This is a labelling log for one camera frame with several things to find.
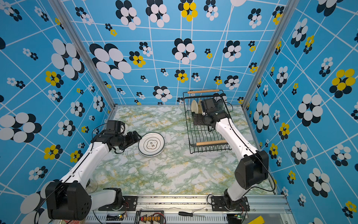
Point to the white plate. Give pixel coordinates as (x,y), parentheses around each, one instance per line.
(151,144)

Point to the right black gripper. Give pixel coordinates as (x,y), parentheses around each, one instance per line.
(200,116)

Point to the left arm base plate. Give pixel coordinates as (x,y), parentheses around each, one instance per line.
(129,203)

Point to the left wooden rack handle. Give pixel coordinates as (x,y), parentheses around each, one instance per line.
(203,91)

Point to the right wooden rack handle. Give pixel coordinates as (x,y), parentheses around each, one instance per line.
(209,143)

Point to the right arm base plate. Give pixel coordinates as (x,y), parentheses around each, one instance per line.
(224,203)

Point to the yellow paper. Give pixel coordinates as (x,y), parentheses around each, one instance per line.
(258,220)

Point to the black screwdriver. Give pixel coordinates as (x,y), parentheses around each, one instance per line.
(187,214)

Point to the black terminal block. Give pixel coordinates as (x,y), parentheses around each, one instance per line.
(150,217)

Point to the clear plastic jar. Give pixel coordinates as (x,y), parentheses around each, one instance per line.
(91,186)

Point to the black wire dish rack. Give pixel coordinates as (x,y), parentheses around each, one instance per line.
(201,133)

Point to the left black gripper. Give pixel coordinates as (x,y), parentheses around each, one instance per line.
(132,140)

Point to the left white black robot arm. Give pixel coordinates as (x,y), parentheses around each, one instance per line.
(68,199)

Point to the cream plate with flower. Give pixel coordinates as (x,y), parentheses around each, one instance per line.
(194,107)

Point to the small circuit board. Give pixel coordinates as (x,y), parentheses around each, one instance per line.
(115,217)

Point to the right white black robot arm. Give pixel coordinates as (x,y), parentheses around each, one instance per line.
(253,166)

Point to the wooden rack handle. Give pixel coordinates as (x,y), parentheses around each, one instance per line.
(203,91)
(209,143)

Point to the aluminium frame rail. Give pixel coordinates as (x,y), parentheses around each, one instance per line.
(273,208)

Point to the beige plate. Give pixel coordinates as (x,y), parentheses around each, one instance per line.
(199,106)

